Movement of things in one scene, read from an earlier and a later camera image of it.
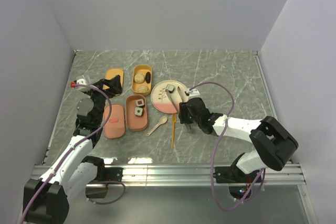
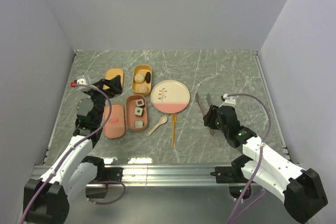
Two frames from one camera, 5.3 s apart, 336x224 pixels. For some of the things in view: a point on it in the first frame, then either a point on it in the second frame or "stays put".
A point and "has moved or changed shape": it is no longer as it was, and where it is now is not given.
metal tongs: x=181 y=97 has moved or changed shape
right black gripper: x=182 y=115 to x=209 y=118
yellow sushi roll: x=170 y=88 to x=138 y=124
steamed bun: x=139 y=77 stays put
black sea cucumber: x=148 y=77 stays put
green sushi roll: x=138 y=111 stays put
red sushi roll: x=139 y=102 stays put
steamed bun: x=143 y=88 stays put
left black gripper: x=114 y=84 stays put
